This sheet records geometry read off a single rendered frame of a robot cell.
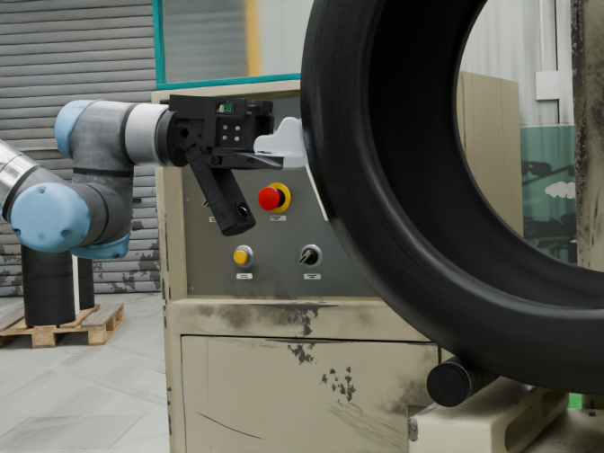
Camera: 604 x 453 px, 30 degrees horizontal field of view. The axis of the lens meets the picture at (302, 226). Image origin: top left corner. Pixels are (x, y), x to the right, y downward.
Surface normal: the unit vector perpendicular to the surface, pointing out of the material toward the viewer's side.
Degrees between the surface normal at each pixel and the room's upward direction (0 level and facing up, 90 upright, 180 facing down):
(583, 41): 90
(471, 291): 100
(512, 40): 90
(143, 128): 75
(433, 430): 90
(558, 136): 90
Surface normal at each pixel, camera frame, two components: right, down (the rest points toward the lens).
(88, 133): -0.43, 0.04
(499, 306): -0.47, 0.24
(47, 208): -0.18, 0.06
